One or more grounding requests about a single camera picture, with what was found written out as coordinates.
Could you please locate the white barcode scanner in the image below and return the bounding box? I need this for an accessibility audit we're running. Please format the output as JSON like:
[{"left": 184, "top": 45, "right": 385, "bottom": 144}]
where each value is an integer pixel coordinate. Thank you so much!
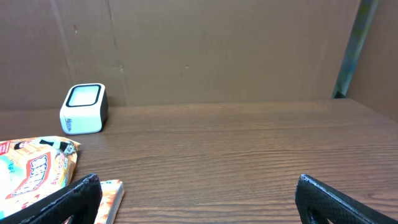
[{"left": 59, "top": 83, "right": 108, "bottom": 135}]

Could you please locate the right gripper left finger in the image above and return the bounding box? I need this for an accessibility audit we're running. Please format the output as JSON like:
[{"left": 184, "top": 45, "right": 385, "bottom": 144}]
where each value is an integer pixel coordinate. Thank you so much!
[{"left": 1, "top": 173, "right": 102, "bottom": 224}]

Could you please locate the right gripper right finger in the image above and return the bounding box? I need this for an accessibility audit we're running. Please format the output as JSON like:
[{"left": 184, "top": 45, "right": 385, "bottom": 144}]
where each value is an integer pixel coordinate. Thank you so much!
[{"left": 295, "top": 174, "right": 397, "bottom": 224}]

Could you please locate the beige snack bag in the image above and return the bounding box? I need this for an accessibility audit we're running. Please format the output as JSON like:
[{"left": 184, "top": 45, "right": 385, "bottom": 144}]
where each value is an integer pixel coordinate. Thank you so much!
[{"left": 1, "top": 136, "right": 80, "bottom": 219}]

